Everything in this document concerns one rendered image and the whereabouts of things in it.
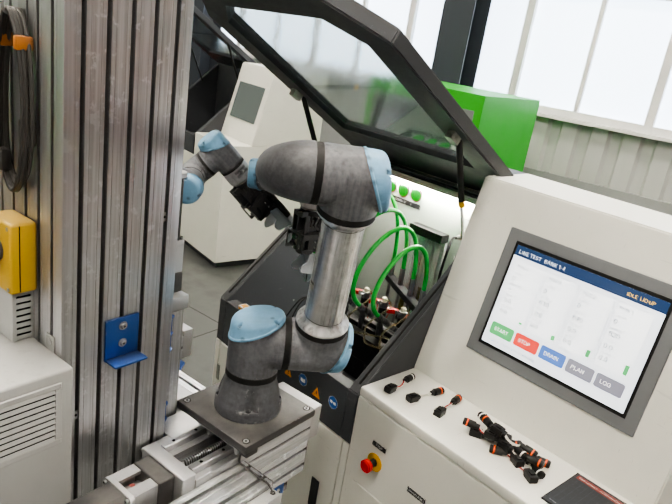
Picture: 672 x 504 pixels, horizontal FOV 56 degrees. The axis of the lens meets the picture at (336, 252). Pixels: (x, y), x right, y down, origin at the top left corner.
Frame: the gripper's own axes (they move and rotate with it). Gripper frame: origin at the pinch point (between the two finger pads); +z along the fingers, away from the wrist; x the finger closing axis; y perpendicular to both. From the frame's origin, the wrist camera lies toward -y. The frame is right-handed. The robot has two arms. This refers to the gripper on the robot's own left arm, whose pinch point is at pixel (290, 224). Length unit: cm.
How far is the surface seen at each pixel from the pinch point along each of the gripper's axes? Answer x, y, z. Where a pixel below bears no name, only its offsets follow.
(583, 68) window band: -198, -339, 176
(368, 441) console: 33, 32, 46
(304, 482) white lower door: 6, 51, 60
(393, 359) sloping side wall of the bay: 28.5, 10.6, 38.6
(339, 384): 21.9, 25.4, 34.8
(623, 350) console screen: 80, -19, 48
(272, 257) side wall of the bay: -34.3, 3.1, 18.1
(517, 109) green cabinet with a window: -175, -239, 140
